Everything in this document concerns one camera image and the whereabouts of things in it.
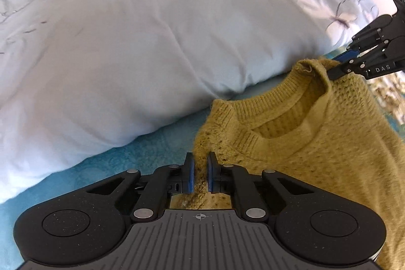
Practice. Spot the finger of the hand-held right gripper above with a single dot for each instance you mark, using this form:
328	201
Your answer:
375	32
348	69

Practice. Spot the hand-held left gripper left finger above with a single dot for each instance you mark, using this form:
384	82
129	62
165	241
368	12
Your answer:
189	173

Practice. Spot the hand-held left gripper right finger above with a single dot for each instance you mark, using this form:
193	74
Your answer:
211	173

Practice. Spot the mustard yellow knit sweater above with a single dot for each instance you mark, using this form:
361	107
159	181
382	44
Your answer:
316	149

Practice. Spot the teal floral blanket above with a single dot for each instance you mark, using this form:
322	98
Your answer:
133	153

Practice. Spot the light blue floral duvet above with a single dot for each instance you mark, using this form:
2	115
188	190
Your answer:
126	51

